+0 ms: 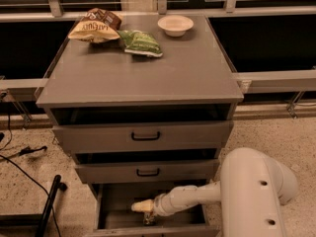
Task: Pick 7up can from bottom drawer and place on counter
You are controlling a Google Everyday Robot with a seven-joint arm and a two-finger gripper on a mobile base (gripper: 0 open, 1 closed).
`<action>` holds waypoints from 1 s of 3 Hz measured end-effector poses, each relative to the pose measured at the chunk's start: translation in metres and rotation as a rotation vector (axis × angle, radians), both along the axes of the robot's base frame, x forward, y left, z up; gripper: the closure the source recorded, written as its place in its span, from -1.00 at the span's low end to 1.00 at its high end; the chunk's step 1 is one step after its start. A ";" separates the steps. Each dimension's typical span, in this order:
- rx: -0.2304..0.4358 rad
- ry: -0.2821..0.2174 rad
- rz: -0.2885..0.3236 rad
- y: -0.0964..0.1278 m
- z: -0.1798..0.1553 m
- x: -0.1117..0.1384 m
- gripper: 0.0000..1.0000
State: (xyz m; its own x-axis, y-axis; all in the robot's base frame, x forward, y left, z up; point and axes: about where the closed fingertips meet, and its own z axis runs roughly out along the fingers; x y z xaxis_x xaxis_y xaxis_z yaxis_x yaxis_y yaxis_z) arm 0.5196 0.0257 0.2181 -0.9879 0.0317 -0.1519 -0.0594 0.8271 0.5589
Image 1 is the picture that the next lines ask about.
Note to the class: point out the black stand leg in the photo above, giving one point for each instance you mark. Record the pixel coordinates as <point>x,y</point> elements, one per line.
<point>37,221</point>

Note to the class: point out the black drawer handle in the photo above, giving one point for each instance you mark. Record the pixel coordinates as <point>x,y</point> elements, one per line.
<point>145,137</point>
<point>147,173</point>

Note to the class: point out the grey drawer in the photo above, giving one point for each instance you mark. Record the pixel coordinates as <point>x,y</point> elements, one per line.
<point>108,129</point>
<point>120,167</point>
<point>116,219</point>

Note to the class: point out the black middle drawer handle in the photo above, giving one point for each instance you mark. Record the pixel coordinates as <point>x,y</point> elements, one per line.
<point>147,173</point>

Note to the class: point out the grey metal railing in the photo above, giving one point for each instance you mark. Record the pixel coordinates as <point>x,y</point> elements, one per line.
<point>32,31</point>

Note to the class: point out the white bowl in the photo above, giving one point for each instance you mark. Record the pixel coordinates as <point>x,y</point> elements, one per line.
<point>175,25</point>

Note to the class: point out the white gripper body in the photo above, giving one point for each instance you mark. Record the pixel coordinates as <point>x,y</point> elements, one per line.
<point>160,206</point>

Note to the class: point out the black top drawer handle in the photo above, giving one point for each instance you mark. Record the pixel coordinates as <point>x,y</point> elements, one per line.
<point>145,137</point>

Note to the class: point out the grey top drawer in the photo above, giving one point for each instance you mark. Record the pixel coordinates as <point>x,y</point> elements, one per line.
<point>108,129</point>

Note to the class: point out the grey bottom drawer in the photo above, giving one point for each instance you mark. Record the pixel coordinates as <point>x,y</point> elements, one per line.
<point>116,219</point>

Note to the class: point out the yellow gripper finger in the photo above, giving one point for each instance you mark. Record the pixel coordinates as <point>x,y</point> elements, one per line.
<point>143,206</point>

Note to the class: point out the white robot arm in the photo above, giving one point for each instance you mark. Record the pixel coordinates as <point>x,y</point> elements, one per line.
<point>252,188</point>

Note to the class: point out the brown yellow chip bag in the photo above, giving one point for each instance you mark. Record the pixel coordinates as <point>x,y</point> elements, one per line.
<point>97,26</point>

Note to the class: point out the green snack bag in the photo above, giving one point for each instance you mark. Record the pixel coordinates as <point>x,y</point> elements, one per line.
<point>140,43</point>

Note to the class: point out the grey middle drawer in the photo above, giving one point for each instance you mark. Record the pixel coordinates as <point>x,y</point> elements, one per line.
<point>120,167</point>

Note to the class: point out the grey drawer cabinet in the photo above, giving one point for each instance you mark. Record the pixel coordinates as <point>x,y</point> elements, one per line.
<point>191,71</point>

